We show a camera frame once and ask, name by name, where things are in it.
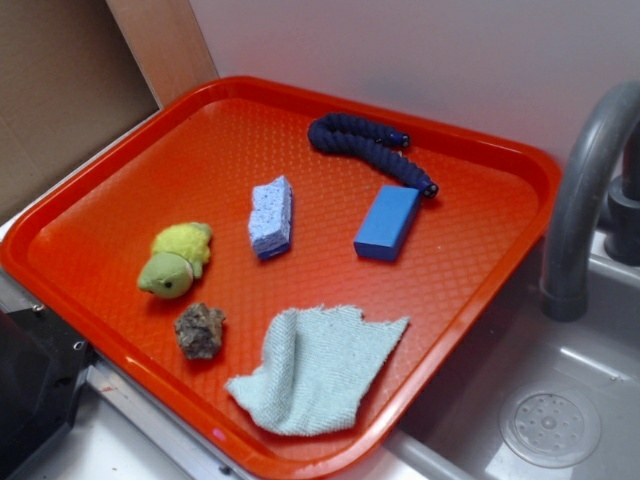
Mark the round sink drain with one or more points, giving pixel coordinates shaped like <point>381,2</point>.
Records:
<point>550,425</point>

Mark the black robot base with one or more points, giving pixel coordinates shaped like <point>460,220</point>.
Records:
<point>44,363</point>

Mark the dark grey faucet handle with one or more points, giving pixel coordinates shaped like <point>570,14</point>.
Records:
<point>622,242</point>

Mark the grey toy faucet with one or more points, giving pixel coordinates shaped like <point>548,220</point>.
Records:
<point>581,203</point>

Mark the green yellow plush turtle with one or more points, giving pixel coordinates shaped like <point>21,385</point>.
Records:
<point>177,259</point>

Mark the blue sponge piece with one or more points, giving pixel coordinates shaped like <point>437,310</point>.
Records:
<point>270,220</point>

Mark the orange plastic tray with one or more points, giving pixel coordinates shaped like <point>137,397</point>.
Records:
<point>81,249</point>

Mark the blue wooden block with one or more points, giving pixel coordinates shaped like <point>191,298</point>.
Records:
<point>387,223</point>

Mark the brown grey rock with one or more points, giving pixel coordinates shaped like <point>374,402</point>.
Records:
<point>199,331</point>

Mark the grey plastic sink basin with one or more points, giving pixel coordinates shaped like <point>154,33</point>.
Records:
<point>451,431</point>

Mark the light blue terry cloth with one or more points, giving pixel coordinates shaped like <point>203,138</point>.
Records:
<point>317,365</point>

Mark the brown cardboard panel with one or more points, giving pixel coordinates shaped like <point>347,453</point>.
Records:
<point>76,75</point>

